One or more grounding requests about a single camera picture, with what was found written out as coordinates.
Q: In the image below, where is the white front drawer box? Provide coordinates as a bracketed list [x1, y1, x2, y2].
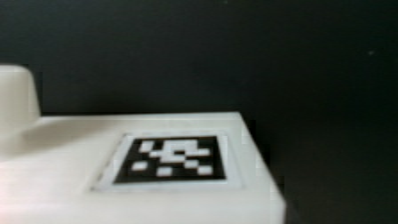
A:
[0, 64, 286, 224]

